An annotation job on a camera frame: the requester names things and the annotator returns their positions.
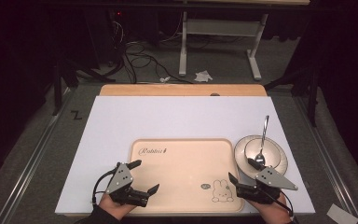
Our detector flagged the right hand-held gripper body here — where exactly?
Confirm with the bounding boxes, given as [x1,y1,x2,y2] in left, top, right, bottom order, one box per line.
[236,166,299,205]

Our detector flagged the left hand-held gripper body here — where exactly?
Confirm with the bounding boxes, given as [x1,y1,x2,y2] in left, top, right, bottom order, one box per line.
[104,161,150,208]

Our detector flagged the small beige bowl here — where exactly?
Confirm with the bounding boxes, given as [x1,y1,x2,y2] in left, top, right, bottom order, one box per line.
[243,137,282,169]

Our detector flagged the metal spoon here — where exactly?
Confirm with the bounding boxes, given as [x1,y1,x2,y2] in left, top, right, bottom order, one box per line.
[254,115,270,166]

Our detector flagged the person's left hand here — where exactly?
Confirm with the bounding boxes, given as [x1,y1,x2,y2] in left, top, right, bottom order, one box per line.
[98,193,138,220]

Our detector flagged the person's right hand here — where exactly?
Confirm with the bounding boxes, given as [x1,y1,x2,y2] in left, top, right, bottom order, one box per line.
[248,193,294,224]

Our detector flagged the beige tray with rabbit print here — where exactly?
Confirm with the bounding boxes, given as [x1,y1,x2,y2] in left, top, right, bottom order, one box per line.
[127,138,246,214]

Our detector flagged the white table mat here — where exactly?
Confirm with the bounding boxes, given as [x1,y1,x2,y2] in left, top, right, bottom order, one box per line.
[54,95,316,217]

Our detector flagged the flat white paper sheet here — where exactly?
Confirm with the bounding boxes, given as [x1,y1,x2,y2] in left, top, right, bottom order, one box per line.
[325,203,358,224]

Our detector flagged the black metal stand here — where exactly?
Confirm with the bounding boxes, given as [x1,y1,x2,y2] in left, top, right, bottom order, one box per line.
[264,66,321,128]
[51,57,117,117]

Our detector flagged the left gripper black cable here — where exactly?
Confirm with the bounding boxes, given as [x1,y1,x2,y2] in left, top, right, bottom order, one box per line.
[91,171,117,205]

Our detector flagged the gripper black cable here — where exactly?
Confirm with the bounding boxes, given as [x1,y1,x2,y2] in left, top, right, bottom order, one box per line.
[265,189,299,224]
[91,171,117,205]

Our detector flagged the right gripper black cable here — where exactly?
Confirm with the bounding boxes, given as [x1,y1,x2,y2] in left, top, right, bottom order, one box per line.
[265,189,299,224]

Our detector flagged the metal floor rail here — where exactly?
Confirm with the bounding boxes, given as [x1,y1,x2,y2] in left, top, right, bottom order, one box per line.
[0,88,76,224]
[292,95,358,224]

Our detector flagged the black floor cable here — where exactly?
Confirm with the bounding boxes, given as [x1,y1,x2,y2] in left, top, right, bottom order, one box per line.
[122,40,195,85]

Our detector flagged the white metal desk frame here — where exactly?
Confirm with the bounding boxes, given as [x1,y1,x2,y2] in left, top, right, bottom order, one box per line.
[178,10,269,82]

